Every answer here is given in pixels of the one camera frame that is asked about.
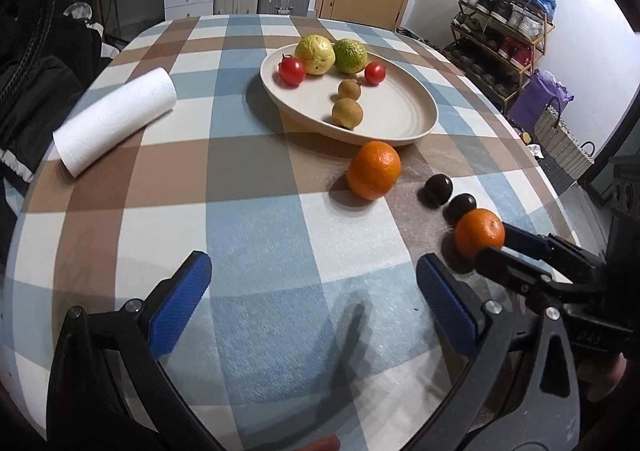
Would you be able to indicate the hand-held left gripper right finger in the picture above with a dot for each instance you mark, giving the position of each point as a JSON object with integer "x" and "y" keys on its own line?
{"x": 445, "y": 306}

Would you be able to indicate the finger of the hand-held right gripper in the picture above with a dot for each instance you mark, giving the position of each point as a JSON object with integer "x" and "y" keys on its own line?
{"x": 505, "y": 266}
{"x": 522, "y": 238}

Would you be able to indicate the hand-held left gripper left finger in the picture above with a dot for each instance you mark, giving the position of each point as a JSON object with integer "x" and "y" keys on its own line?
{"x": 180, "y": 301}

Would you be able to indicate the orange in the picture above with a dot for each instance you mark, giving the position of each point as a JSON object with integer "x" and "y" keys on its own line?
{"x": 477, "y": 233}
{"x": 374, "y": 171}

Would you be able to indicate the cream round plate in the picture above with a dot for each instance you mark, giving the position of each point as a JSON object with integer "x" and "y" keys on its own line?
{"x": 395, "y": 116}

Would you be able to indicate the large brown longan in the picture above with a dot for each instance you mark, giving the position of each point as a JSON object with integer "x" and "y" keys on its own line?
{"x": 347, "y": 113}

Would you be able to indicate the red tomato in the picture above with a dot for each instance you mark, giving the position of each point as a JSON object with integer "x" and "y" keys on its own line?
{"x": 292, "y": 71}
{"x": 375, "y": 73}

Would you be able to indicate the small brown kiwi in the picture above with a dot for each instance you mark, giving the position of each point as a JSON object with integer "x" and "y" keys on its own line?
{"x": 349, "y": 90}

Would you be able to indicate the green guava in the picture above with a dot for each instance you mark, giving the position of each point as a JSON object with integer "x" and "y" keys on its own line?
{"x": 351, "y": 56}

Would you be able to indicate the yellow guava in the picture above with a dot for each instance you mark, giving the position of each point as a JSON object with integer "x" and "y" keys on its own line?
{"x": 315, "y": 55}

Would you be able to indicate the person's right hand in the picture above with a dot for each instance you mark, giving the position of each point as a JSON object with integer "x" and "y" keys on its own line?
{"x": 602, "y": 378}

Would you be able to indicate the person's left hand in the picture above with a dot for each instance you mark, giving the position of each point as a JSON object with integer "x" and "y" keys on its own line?
{"x": 320, "y": 444}

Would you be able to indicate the dark plum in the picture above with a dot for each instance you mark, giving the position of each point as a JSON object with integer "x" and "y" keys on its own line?
{"x": 460, "y": 206}
{"x": 438, "y": 190}

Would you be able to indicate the woven basket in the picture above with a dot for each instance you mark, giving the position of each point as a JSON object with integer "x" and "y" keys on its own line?
{"x": 562, "y": 146}

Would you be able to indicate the purple bag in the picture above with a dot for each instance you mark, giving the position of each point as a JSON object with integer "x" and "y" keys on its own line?
{"x": 535, "y": 101}

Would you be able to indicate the wooden shoe rack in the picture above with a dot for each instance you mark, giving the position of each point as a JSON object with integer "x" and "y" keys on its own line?
{"x": 537, "y": 46}

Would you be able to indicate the white paper towel roll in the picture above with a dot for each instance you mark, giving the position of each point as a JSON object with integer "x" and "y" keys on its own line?
{"x": 115, "y": 116}

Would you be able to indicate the shoe rack with shoes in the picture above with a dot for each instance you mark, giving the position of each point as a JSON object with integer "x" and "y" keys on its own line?
{"x": 500, "y": 11}

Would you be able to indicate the pile of dark clothes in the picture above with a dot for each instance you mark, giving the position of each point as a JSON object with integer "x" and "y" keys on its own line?
{"x": 35, "y": 96}

